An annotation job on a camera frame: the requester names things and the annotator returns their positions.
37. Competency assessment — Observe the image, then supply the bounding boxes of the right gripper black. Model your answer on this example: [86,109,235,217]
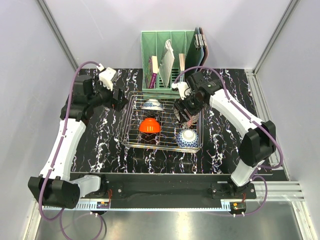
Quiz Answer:
[173,91,205,124]

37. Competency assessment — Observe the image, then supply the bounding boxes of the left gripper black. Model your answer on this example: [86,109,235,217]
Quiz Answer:
[88,75,129,112]

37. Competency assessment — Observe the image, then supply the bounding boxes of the red geometric patterned bowl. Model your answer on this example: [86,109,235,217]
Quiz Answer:
[182,114,199,129]

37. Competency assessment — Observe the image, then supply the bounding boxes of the orange plastic bowl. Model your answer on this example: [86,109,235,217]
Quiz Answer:
[139,117,161,134]

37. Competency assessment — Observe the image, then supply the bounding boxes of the blue white porcelain bowl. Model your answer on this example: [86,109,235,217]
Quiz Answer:
[141,99,164,111]

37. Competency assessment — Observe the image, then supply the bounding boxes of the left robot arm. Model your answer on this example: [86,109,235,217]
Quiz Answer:
[28,71,128,209]

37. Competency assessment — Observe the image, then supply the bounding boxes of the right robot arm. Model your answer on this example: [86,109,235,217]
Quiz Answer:
[171,71,277,199]

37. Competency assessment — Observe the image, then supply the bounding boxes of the blue patterned bowl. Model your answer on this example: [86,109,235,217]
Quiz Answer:
[175,129,199,148]

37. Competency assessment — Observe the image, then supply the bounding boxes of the purple illustrated book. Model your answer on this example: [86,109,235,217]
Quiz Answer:
[148,55,159,89]

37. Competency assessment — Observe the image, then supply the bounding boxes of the white spiral notebook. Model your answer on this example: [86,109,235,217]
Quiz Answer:
[158,39,175,88]

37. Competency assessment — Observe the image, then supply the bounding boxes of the dark green clipboard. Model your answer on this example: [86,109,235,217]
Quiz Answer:
[185,27,209,69]

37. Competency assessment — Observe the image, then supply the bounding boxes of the blue spine book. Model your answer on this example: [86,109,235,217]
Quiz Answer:
[178,53,186,73]

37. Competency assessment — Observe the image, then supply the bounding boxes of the green plastic file organizer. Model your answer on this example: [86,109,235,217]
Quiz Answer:
[140,30,196,93]

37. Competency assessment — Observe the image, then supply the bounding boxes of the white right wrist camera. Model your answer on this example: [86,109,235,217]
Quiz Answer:
[171,81,192,100]

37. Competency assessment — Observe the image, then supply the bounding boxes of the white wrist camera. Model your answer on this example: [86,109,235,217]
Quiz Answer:
[97,63,118,91]
[171,81,192,100]

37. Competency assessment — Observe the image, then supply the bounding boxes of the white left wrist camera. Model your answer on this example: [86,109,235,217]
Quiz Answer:
[97,63,118,91]

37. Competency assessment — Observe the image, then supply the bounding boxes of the metal wire dish rack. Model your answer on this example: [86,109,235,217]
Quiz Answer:
[118,91,204,153]

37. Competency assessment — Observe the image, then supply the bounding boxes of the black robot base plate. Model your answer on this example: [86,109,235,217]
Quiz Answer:
[85,173,257,200]

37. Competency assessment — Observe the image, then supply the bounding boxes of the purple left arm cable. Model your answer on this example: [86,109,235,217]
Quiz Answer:
[37,61,108,239]

